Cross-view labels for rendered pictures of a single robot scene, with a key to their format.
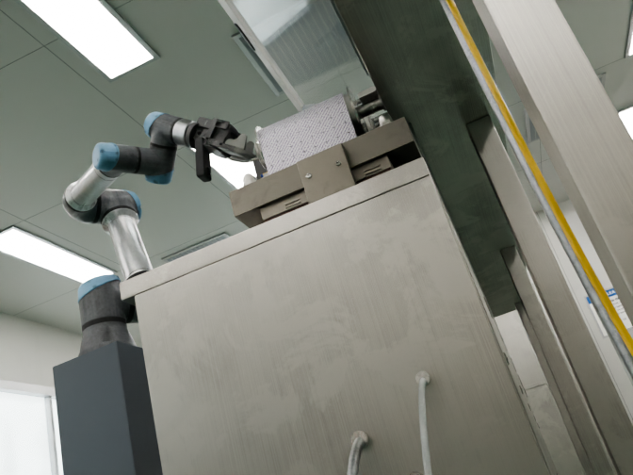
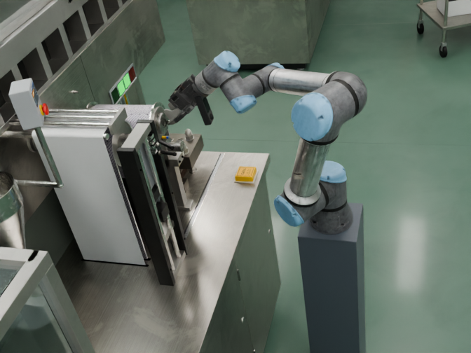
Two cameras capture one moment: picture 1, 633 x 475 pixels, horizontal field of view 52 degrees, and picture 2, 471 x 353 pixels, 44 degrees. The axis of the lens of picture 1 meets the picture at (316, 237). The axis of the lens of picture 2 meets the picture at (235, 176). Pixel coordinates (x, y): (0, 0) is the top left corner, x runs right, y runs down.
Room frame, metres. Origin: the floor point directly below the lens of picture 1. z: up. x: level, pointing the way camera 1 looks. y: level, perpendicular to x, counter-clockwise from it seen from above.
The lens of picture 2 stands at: (3.19, 0.53, 2.30)
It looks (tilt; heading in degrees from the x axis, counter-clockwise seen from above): 37 degrees down; 188
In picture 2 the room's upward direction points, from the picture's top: 10 degrees counter-clockwise
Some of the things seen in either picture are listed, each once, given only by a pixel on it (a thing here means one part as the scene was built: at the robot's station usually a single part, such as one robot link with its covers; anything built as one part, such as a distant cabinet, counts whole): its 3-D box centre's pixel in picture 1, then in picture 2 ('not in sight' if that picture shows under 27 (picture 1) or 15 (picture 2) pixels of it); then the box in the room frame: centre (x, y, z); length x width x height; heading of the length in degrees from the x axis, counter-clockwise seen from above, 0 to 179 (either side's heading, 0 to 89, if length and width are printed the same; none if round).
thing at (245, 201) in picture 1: (330, 182); (151, 149); (1.23, -0.06, 1.00); 0.40 x 0.16 x 0.06; 77
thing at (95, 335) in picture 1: (106, 341); (330, 209); (1.64, 0.62, 0.95); 0.15 x 0.15 x 0.10
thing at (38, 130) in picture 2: not in sight; (48, 154); (1.97, -0.10, 1.51); 0.02 x 0.02 x 0.20
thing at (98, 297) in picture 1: (104, 302); (326, 183); (1.65, 0.62, 1.07); 0.13 x 0.12 x 0.14; 131
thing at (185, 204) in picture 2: not in sight; (176, 174); (1.49, 0.09, 1.05); 0.06 x 0.05 x 0.31; 77
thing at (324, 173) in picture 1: (327, 176); not in sight; (1.14, -0.05, 0.97); 0.10 x 0.03 x 0.11; 77
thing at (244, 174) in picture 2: not in sight; (245, 174); (1.34, 0.32, 0.91); 0.07 x 0.07 x 0.02; 77
